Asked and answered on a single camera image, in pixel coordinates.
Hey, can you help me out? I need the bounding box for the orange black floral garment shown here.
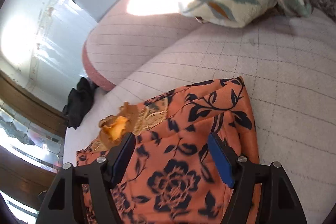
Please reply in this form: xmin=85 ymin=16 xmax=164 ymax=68
xmin=76 ymin=77 xmax=259 ymax=223

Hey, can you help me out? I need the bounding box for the black crumpled garment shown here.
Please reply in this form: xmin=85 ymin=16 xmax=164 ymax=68
xmin=62 ymin=77 xmax=98 ymax=129

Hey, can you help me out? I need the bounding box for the wooden door with glass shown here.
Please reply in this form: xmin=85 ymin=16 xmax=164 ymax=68
xmin=1 ymin=72 xmax=66 ymax=223

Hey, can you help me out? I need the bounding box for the pink bolster pillow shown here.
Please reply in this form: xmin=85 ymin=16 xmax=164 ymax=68
xmin=82 ymin=44 xmax=116 ymax=92

